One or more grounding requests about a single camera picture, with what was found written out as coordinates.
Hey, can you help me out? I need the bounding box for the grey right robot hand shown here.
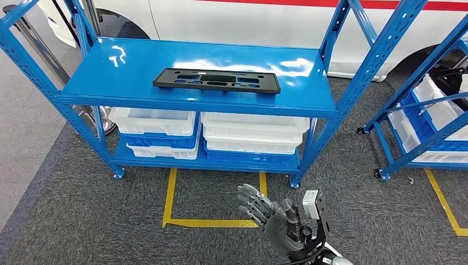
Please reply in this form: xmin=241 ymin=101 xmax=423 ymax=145
xmin=237 ymin=184 xmax=313 ymax=257

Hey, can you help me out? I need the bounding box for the black plastic plate part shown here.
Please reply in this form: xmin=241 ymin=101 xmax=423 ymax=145
xmin=152 ymin=68 xmax=281 ymax=95

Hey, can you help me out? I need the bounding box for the blue metal shelf rack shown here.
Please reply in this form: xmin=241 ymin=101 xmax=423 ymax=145
xmin=0 ymin=0 xmax=428 ymax=189

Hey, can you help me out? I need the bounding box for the blue plastic bin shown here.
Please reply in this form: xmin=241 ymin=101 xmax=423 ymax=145
xmin=204 ymin=144 xmax=301 ymax=166
xmin=119 ymin=124 xmax=200 ymax=150
xmin=400 ymin=93 xmax=468 ymax=152

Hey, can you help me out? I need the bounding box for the blue rack with caster wheels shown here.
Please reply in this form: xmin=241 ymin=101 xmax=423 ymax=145
xmin=357 ymin=16 xmax=468 ymax=181

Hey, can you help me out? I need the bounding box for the white car with red stripe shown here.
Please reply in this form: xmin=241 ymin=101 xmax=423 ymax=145
xmin=36 ymin=0 xmax=468 ymax=83

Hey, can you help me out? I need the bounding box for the black barrier belt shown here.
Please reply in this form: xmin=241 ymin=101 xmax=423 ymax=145
xmin=51 ymin=0 xmax=79 ymax=46

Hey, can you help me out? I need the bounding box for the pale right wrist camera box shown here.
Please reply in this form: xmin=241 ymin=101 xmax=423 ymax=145
xmin=302 ymin=190 xmax=321 ymax=220

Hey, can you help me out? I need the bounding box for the black camera bracket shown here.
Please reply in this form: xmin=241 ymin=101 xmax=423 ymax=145
xmin=315 ymin=195 xmax=331 ymax=244

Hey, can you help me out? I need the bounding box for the chrome stanchion post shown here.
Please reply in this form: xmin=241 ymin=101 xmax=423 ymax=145
xmin=3 ymin=4 xmax=117 ymax=137
xmin=81 ymin=0 xmax=103 ymax=38

